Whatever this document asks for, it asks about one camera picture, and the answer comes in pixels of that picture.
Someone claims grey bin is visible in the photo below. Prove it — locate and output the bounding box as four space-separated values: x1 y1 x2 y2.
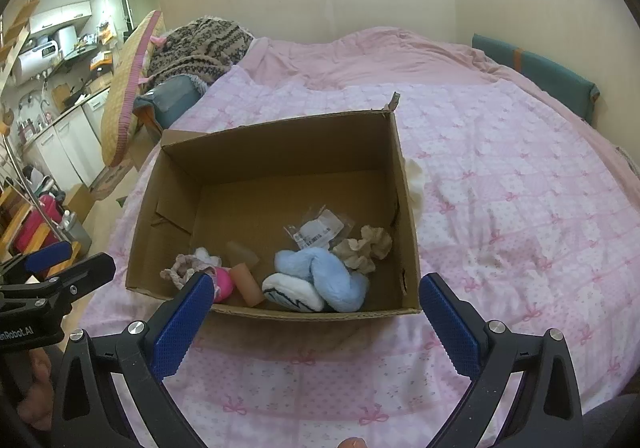
60 210 93 253

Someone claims white refrigerator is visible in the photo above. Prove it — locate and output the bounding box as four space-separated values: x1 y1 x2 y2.
102 0 133 46

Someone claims beige ruffled scrunchie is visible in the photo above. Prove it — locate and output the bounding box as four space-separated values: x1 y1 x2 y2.
332 225 393 275

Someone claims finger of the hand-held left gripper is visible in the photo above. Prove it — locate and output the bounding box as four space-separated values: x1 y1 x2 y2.
0 253 117 317
0 240 75 279

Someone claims patterned knit blanket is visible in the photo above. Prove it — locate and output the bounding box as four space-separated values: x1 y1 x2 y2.
147 16 256 88

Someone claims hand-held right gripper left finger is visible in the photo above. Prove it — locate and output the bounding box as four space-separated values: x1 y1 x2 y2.
50 272 216 448

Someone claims beige lace doll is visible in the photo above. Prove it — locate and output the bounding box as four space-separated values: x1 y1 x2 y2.
160 253 221 291

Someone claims brown cardboard carton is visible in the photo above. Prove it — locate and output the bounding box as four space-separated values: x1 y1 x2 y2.
127 125 163 173

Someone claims pink container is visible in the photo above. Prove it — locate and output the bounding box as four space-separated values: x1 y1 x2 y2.
12 193 57 253

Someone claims light blue plush toy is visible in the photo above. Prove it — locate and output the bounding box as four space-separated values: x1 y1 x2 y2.
261 248 371 313

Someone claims cardboard box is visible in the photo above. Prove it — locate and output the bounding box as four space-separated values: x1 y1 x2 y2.
125 92 423 323

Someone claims wooden furniture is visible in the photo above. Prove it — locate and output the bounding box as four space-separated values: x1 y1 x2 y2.
0 188 33 259

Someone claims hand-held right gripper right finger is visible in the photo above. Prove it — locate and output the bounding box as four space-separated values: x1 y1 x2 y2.
419 272 586 448

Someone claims blue-grey pillow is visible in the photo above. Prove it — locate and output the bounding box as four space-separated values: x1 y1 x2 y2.
132 75 203 133

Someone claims clear plastic packet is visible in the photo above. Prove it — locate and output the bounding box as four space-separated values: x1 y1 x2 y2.
284 208 355 251

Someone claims white cloth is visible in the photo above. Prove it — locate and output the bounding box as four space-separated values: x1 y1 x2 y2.
194 247 222 269

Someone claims translucent plastic tube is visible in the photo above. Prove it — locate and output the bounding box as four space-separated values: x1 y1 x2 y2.
225 240 260 269

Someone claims person's left hand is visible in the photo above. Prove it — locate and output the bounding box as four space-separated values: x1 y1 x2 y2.
17 350 56 432

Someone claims white kitchen appliance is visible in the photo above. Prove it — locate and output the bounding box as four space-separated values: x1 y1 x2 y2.
10 40 63 83

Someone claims white kitchen cabinet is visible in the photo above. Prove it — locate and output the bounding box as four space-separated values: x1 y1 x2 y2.
30 88 112 189

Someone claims pink printed blanket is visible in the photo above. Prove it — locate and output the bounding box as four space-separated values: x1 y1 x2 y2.
82 28 640 448

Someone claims white upper cabinet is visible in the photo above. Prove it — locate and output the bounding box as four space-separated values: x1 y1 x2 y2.
30 0 93 34

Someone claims person's dark grey clothing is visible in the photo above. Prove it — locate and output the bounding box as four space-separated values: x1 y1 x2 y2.
582 393 640 448

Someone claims yellow quilted cushion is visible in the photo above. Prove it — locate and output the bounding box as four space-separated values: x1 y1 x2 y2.
100 10 166 169

